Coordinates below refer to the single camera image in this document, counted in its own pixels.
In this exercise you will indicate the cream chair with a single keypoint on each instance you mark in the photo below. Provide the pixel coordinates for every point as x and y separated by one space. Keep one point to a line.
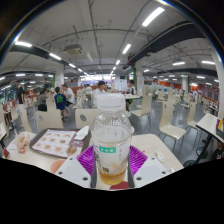
27 120
168 120
90 120
50 120
145 106

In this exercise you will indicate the red yellow table sign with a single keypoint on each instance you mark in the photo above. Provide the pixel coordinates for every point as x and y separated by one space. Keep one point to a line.
220 125

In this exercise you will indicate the white neighbouring table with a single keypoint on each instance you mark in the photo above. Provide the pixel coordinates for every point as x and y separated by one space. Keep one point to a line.
2 131
208 123

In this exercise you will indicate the group of ceiling lights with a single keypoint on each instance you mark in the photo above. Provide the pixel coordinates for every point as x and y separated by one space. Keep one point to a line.
153 16

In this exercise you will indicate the clear plastic drink bottle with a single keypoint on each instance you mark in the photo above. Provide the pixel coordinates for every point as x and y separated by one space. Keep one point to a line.
111 133

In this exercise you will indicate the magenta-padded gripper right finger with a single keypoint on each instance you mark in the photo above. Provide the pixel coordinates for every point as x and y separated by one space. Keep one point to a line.
149 171

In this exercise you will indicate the flat round red coaster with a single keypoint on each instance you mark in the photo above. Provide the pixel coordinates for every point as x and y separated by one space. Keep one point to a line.
120 186

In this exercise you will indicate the red paper packet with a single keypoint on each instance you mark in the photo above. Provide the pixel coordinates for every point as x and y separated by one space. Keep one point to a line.
5 153

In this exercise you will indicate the clear plastic food bag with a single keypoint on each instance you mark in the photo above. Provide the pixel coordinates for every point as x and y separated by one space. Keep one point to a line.
22 141

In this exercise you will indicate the dark food tray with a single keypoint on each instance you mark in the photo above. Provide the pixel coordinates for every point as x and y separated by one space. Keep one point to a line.
53 141

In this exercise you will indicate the ceiling air conditioner unit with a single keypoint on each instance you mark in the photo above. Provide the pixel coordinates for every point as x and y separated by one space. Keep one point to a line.
72 49

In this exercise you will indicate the person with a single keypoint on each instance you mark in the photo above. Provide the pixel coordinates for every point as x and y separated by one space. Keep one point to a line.
21 96
60 100
42 100
130 89
69 95
100 88

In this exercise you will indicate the group of cream chairs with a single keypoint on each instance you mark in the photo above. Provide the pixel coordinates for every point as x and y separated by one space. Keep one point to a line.
191 113

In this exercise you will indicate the crumpled white napkin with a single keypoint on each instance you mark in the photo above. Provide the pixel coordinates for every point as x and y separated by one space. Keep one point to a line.
81 133

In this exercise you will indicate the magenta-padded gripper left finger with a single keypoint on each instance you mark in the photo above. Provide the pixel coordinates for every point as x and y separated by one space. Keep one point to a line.
71 171

